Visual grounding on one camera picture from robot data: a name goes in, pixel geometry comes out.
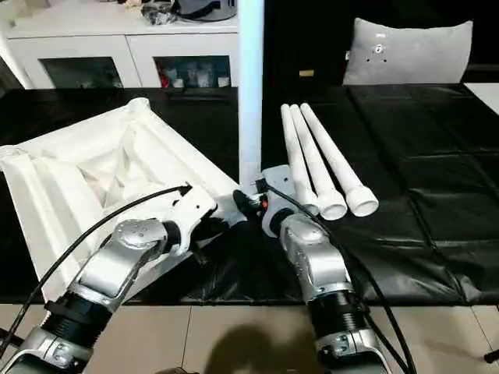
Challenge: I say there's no white plastic table leg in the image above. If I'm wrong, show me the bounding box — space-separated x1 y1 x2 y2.
299 101 380 217
237 0 267 196
279 103 321 216
288 103 349 221

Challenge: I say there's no white plastic table top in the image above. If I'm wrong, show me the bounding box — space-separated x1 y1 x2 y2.
0 97 251 304

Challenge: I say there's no black work mat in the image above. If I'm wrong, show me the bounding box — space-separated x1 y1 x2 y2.
0 83 499 305

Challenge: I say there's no grey round cooker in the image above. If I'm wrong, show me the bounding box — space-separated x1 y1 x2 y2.
174 0 239 22

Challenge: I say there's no white glass-door cabinet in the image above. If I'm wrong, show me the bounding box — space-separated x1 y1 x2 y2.
0 0 240 91

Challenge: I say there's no grey cushion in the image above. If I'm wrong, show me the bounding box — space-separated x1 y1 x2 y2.
342 17 474 86

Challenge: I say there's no white flat board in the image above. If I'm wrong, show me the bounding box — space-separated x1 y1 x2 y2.
462 80 499 115

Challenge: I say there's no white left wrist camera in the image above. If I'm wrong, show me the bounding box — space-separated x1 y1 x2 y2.
158 184 218 259

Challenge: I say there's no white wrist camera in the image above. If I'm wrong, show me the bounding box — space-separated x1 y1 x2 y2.
158 184 218 259
259 164 298 239

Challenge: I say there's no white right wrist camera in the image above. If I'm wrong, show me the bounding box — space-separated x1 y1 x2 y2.
259 164 298 239

